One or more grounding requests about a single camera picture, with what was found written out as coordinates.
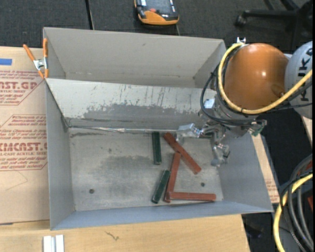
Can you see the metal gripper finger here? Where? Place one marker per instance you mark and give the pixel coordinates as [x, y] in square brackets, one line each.
[219, 153]
[188, 130]

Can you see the red-brown flat block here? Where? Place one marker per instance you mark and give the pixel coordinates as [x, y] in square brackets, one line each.
[193, 196]
[183, 153]
[174, 172]

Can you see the dark green flat block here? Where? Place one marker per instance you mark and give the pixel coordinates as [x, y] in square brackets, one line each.
[156, 148]
[161, 186]

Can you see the grey metal bin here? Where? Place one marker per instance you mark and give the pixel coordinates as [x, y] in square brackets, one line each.
[126, 167]

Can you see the brown cardboard board red print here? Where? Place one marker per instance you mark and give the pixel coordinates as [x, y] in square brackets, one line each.
[21, 167]

